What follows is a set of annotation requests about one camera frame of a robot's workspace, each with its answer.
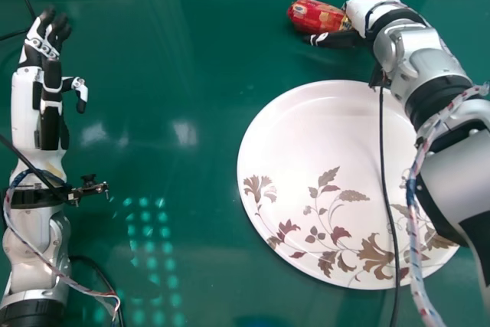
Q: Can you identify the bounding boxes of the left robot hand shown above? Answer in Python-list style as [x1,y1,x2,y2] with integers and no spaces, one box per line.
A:
[6,4,90,210]

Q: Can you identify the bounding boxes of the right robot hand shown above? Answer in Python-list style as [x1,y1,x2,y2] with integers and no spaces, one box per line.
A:
[303,0,429,51]

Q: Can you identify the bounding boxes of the red biscuit packet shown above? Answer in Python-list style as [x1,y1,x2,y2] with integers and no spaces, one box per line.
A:
[286,0,355,34]

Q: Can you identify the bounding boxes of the plate with brown leaf pattern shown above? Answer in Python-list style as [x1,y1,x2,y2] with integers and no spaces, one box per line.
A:
[236,80,461,291]

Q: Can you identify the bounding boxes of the thin black cable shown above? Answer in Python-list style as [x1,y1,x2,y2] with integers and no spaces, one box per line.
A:
[377,83,402,327]
[0,133,76,198]

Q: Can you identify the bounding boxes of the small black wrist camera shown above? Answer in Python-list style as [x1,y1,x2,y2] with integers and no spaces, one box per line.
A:
[67,172,113,208]

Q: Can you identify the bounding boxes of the white striped cable wrap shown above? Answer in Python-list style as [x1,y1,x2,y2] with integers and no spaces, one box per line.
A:
[401,81,490,327]
[2,185,123,320]

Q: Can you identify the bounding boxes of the thick black cable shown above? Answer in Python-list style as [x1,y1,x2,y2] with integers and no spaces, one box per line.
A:
[68,255,126,327]

